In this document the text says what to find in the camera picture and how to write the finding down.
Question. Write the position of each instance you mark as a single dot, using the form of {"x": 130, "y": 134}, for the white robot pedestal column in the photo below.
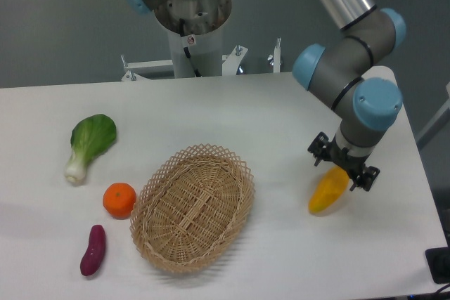
{"x": 203, "y": 51}

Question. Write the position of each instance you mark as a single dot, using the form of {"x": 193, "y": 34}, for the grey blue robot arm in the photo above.
{"x": 366, "y": 107}

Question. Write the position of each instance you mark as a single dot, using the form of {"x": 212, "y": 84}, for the black device at table edge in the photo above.
{"x": 438, "y": 263}

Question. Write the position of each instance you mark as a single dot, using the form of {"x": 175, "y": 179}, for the woven wicker basket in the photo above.
{"x": 192, "y": 208}

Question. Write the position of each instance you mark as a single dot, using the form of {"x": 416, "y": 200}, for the white bracket with bolt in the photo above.
{"x": 275, "y": 59}

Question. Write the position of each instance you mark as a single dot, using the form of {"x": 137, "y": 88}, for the green bok choy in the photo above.
{"x": 90, "y": 138}

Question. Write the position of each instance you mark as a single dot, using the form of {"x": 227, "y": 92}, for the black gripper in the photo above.
{"x": 347, "y": 156}

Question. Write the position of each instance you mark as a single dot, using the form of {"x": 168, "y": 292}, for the purple sweet potato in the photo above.
{"x": 95, "y": 251}

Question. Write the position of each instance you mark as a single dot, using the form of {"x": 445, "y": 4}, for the yellow orange mango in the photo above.
{"x": 329, "y": 189}

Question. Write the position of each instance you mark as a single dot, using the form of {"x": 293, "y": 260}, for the orange tangerine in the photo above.
{"x": 119, "y": 199}

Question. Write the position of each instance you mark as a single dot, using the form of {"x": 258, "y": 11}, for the white metal mounting frame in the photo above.
{"x": 165, "y": 69}

